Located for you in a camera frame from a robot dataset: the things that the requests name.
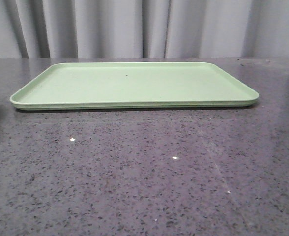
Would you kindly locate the light green plastic tray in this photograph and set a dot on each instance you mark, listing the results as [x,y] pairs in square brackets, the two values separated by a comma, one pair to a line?
[113,85]

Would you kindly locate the grey pleated curtain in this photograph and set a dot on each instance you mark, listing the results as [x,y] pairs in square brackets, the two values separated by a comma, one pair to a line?
[144,28]

